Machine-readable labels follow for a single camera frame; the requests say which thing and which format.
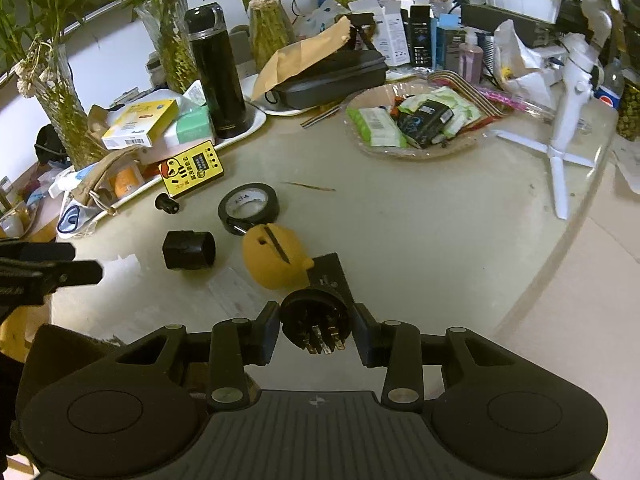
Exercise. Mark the pink soap bottle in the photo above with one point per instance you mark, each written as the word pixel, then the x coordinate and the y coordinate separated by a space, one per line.
pixel 471 57

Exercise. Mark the small white packet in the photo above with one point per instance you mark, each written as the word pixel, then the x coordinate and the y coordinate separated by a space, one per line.
pixel 196 94

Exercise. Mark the small black tripod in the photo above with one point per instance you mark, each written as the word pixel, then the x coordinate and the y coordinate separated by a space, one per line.
pixel 362 30

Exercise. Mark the conical glass vase with bamboo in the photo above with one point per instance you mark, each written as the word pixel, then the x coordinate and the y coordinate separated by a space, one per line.
pixel 267 35

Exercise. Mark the blue label soda bottle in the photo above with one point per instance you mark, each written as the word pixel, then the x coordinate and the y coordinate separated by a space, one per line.
pixel 611 87

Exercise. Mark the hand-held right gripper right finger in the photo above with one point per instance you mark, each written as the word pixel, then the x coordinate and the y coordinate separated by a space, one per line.
pixel 366 336

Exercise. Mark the yellow cartoon card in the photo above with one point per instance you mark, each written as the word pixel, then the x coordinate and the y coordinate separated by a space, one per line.
pixel 192 167

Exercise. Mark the black thermos bottle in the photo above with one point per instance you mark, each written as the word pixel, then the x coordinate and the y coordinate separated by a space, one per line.
pixel 220 85

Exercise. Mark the blue carton box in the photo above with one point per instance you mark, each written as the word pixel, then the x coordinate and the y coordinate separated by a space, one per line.
pixel 450 42

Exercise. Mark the thin brown twig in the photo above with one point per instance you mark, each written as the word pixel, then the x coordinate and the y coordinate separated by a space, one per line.
pixel 310 187

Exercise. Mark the pink plastic wrapper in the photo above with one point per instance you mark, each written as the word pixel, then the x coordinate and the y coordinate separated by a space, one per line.
pixel 500 97

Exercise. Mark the brown paper bag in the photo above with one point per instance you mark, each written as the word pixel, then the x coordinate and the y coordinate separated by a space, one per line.
pixel 100 122

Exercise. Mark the white gimbal tripod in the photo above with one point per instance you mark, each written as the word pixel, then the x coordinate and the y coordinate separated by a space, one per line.
pixel 570 105

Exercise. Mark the white carton box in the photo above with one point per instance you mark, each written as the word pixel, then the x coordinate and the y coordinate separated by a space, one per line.
pixel 392 35

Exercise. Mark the white blue plastic packet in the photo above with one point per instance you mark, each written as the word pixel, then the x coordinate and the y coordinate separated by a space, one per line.
pixel 67 180

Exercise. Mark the orange round jar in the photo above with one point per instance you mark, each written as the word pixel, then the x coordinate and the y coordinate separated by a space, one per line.
pixel 126 182

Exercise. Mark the white green wipe packet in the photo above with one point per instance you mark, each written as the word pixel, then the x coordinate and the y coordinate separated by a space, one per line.
pixel 462 110

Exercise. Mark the white blue plastic bag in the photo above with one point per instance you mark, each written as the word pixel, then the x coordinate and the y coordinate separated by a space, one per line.
pixel 320 20

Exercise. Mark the glass bowl of packets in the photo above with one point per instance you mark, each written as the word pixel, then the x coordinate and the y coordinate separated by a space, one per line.
pixel 440 150

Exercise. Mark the yellow silicone pouch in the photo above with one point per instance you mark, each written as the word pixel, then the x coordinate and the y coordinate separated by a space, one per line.
pixel 272 260

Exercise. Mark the black carton box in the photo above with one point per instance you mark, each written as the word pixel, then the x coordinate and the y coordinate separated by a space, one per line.
pixel 421 35

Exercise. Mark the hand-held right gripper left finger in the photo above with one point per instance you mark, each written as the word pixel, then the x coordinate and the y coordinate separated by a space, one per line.
pixel 268 334

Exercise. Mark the black round connector plug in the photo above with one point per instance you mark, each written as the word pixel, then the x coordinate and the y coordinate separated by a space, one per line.
pixel 305 316

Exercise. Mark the silver black carabiner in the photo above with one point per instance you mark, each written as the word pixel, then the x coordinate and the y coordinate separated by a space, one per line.
pixel 235 227

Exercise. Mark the wooden side table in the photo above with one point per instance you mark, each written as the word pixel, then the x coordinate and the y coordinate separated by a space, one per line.
pixel 30 215

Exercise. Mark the black tape roll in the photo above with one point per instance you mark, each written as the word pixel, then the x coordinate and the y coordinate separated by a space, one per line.
pixel 231 212

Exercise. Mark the black square adapter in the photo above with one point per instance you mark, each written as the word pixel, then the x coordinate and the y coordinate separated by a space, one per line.
pixel 189 251

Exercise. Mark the black flat device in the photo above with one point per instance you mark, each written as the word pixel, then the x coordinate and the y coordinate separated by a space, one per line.
pixel 495 15

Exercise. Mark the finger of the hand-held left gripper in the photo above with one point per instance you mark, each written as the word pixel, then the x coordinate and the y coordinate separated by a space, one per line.
pixel 55 252
pixel 80 272

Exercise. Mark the black foil packet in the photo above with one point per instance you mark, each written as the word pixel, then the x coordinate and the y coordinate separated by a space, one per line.
pixel 425 122

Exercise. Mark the black zip case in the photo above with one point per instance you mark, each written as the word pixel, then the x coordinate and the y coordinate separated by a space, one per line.
pixel 335 77

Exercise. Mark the green tissue pack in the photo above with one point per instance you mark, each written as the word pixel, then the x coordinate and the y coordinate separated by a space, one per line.
pixel 192 127

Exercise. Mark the long white tray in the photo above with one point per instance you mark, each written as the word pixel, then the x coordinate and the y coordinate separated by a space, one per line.
pixel 250 125

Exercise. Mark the white plate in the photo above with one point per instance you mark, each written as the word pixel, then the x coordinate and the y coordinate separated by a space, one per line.
pixel 280 109

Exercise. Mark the black flat card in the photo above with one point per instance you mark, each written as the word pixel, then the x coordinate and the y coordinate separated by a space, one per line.
pixel 330 272

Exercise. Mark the brown paper envelope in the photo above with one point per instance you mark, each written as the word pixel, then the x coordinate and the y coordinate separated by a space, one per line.
pixel 295 55

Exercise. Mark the tall glass vase with bamboo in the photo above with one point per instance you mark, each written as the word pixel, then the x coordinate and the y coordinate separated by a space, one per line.
pixel 67 115

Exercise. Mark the cut glass vase with bamboo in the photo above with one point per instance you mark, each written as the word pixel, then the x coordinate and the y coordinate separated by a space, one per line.
pixel 172 55

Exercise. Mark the yellow white box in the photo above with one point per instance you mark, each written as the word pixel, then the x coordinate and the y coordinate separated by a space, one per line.
pixel 137 122

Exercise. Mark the small black knob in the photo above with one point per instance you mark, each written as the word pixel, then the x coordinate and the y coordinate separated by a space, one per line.
pixel 167 203

